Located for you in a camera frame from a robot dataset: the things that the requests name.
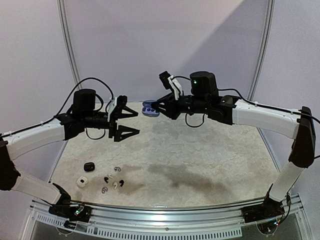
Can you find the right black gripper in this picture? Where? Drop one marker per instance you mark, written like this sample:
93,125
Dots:
172,106

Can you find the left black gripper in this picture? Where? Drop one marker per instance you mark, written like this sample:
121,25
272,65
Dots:
113,132

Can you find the purple earbud charging case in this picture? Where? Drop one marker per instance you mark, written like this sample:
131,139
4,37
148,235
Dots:
147,109

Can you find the purple chrome earbud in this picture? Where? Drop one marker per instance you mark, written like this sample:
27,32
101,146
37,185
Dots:
117,169
104,190

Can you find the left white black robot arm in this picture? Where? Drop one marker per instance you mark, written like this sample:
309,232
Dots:
81,116

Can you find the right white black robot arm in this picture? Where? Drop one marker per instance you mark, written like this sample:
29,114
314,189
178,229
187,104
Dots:
296,124

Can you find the black earbud charging case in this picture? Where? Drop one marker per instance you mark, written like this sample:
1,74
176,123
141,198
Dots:
89,167

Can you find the white earbud charging case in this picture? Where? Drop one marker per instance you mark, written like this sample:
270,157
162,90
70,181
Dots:
82,182

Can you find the black earbud right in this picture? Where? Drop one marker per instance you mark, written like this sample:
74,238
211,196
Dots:
121,182

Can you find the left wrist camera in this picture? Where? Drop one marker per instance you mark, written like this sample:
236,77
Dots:
111,108

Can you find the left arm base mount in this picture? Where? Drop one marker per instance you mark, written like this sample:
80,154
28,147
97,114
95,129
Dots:
73,212

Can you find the aluminium front rail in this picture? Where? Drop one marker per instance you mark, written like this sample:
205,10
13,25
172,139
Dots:
221,222

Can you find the left aluminium frame post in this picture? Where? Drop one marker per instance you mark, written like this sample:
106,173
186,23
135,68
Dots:
62,11

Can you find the aluminium frame post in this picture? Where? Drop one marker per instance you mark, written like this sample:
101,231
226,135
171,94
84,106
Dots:
62,11
262,48

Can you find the right aluminium frame post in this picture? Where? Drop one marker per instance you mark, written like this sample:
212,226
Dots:
262,48

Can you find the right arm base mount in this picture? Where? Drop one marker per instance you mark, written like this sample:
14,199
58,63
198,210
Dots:
266,211

